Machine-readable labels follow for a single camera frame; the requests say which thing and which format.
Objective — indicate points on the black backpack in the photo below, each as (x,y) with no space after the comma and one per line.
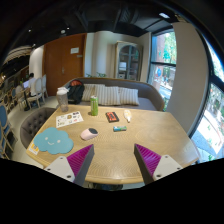
(76,90)

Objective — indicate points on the cream plastic packet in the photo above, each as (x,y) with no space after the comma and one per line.
(127,115)

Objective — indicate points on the striped cushion left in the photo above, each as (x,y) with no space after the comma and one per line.
(89,90)

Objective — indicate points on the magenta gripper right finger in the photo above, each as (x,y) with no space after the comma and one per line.
(154,166)

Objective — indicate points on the blue cloud mouse pad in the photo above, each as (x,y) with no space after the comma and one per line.
(53,141)

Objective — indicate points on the arched glass cabinet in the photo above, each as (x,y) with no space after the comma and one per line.
(128,61)

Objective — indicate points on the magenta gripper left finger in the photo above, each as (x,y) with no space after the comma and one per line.
(74,167)

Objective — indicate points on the green drink can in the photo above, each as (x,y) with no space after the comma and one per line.
(94,105)

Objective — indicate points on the black red snack box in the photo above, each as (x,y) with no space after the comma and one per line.
(112,117)

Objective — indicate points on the striped cushion right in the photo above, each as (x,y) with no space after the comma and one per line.
(128,96)

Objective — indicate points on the grey brown sofa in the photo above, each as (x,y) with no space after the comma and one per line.
(149,98)

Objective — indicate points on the white dining chair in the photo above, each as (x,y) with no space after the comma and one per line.
(38,92)

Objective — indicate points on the grey tufted armchair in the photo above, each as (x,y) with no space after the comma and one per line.
(33,123)

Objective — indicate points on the white sticker sheet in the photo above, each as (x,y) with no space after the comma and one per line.
(68,119)

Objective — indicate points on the small teal green pack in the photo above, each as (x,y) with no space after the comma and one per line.
(119,128)

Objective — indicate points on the wooden door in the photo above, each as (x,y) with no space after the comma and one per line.
(63,61)

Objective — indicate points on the seated person white shirt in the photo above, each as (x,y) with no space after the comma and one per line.
(31,85)

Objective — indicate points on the striped cushion middle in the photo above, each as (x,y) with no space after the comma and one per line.
(107,95)

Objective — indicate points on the striped cushion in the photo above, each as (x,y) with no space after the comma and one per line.
(89,90)
(107,95)
(128,96)

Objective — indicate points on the clear plastic shaker bottle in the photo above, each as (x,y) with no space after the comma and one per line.
(62,98)

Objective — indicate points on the yellow white card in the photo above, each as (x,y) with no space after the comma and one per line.
(33,149)

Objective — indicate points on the blue chair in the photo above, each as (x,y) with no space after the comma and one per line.
(6,127)

